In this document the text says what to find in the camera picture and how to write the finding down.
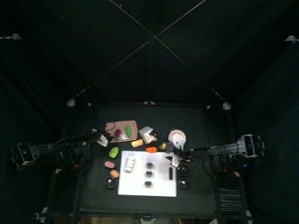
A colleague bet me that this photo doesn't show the pink toy sushi piece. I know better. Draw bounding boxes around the pink toy sushi piece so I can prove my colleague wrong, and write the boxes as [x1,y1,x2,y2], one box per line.
[103,160,117,170]

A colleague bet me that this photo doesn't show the white rice sushi piece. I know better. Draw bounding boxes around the white rice sushi piece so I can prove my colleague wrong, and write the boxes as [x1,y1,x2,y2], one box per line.
[123,156,137,173]

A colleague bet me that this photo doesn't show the round white plate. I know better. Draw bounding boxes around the round white plate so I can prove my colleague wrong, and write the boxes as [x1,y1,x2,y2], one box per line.
[167,129,188,144]

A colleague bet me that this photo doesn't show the small black sauce dish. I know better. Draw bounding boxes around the small black sauce dish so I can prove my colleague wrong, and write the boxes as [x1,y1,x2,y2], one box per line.
[176,178,191,189]
[103,176,119,190]
[176,164,191,177]

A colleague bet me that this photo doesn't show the green toy leaf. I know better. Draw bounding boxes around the green toy leaf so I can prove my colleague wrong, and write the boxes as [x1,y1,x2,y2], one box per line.
[107,146,120,159]

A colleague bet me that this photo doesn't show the white grey toy box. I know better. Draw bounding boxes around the white grey toy box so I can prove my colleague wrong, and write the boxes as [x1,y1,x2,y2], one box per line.
[137,125,159,145]

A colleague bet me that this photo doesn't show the white rectangular tray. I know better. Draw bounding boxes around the white rectangular tray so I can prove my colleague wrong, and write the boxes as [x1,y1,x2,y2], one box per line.
[116,150,179,198]

